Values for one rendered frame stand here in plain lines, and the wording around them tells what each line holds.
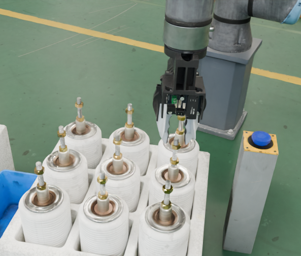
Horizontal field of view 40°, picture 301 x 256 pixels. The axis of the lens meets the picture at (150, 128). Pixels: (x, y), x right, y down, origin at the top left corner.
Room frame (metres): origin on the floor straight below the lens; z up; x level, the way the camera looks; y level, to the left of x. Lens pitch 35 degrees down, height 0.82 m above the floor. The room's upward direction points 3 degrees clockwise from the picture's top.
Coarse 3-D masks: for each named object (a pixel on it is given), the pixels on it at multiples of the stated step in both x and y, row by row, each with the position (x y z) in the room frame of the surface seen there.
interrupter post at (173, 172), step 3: (171, 165) 0.65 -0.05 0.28; (177, 165) 0.65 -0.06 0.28; (171, 168) 0.64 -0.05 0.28; (174, 168) 0.64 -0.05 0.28; (177, 168) 0.64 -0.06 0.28; (168, 171) 0.65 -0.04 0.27; (171, 171) 0.64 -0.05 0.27; (174, 171) 0.64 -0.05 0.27; (177, 171) 0.64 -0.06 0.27; (168, 174) 0.65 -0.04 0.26; (171, 174) 0.64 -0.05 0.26; (174, 174) 0.64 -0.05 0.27; (177, 174) 0.65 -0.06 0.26; (168, 177) 0.65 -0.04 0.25; (171, 177) 0.64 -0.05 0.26; (174, 177) 0.64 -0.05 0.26; (177, 177) 0.65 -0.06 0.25
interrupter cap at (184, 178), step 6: (162, 168) 0.67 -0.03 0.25; (168, 168) 0.67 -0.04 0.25; (180, 168) 0.68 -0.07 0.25; (156, 174) 0.65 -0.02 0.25; (162, 174) 0.65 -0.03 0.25; (180, 174) 0.66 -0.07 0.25; (186, 174) 0.66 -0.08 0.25; (156, 180) 0.64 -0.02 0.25; (162, 180) 0.63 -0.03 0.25; (174, 180) 0.64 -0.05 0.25; (180, 180) 0.64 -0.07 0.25; (186, 180) 0.64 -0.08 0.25; (174, 186) 0.62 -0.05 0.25; (180, 186) 0.62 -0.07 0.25
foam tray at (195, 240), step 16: (208, 160) 0.80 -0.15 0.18; (144, 176) 0.73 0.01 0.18; (144, 192) 0.68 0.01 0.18; (144, 208) 0.63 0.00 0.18; (192, 208) 0.67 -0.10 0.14; (16, 224) 0.57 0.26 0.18; (128, 224) 0.60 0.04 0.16; (192, 224) 0.59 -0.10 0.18; (0, 240) 0.52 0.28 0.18; (16, 240) 0.53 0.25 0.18; (128, 240) 0.54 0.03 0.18; (192, 240) 0.55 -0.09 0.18
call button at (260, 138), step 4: (256, 132) 0.71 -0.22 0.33; (260, 132) 0.72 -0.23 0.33; (264, 132) 0.72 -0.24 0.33; (252, 136) 0.70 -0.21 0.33; (256, 136) 0.70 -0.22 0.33; (260, 136) 0.70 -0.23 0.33; (264, 136) 0.70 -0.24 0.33; (268, 136) 0.70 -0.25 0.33; (256, 140) 0.69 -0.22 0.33; (260, 140) 0.69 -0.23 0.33; (264, 140) 0.69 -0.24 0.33; (268, 140) 0.69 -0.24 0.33; (256, 144) 0.69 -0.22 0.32; (260, 144) 0.69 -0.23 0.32; (264, 144) 0.68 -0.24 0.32
